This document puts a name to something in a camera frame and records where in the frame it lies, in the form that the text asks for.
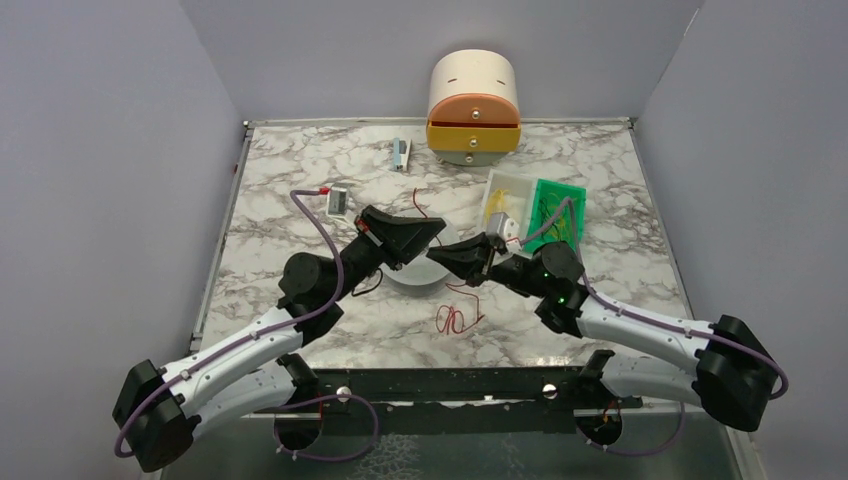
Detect white plastic cable spool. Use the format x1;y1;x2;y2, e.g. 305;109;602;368
382;217;462;298

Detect red cable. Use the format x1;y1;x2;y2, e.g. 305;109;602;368
413;188;485;336

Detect white plastic bin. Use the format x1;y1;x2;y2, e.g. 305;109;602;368
477;169;538;238

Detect green plastic bin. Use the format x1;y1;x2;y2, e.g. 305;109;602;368
523;179;587;253

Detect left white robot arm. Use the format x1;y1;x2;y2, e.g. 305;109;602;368
112;206;446;472

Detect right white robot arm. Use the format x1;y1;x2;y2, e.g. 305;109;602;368
427;234;781;432

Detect small teal white clip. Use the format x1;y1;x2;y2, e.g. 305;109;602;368
392;137;411;172

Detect cream mini drawer cabinet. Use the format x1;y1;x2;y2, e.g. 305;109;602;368
425;49;521;167

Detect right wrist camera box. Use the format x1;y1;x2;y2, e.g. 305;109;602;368
485;212;522;255

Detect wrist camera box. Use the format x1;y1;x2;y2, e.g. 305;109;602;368
326;183;351;217
485;212;522;255

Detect yellow cable in white bin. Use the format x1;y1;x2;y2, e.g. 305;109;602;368
485;188;513;223

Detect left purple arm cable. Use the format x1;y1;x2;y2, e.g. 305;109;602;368
113;189;346;460

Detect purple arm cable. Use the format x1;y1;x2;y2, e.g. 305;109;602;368
516;196;791;401
113;189;346;460

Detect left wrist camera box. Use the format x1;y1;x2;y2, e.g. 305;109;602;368
326;183;351;217

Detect yellow and black cables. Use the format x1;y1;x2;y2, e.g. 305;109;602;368
535;192;581;243

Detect aluminium table frame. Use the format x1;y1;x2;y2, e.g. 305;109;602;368
152;119;750;480

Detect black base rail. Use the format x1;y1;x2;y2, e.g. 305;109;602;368
218;354;644;439

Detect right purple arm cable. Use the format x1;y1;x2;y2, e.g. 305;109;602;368
516;196;791;401

